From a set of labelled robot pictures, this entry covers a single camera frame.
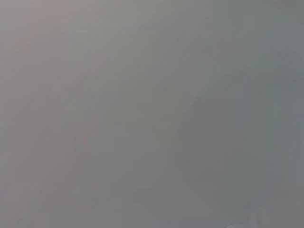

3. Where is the clear plastic measuring cup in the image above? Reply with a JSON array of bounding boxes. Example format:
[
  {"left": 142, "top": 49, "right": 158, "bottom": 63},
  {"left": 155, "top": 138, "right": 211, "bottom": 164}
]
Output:
[{"left": 0, "top": 30, "right": 262, "bottom": 228}]

